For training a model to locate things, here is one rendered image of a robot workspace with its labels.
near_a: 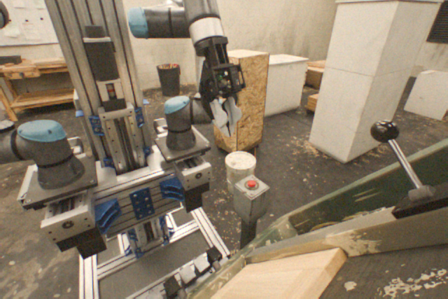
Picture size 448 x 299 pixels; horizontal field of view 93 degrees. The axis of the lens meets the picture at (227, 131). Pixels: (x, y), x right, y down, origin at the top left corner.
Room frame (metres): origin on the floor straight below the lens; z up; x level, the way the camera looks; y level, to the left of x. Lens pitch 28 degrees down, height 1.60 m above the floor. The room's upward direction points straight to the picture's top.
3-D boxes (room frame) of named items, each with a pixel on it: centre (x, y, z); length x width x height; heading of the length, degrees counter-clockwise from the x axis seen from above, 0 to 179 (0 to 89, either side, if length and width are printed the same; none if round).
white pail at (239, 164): (1.70, -0.13, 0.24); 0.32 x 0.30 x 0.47; 121
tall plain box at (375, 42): (2.54, -1.65, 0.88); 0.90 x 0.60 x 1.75; 121
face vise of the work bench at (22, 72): (3.46, 3.32, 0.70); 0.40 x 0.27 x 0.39; 121
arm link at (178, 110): (0.92, 0.23, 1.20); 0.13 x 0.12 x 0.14; 96
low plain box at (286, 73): (3.93, -0.86, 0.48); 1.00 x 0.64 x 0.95; 121
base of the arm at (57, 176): (0.66, 0.66, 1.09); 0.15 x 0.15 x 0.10
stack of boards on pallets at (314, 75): (6.18, -3.00, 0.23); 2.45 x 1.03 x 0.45; 121
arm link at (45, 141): (0.66, 0.66, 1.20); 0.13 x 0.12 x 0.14; 108
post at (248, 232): (0.73, -0.11, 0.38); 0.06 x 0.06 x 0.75; 39
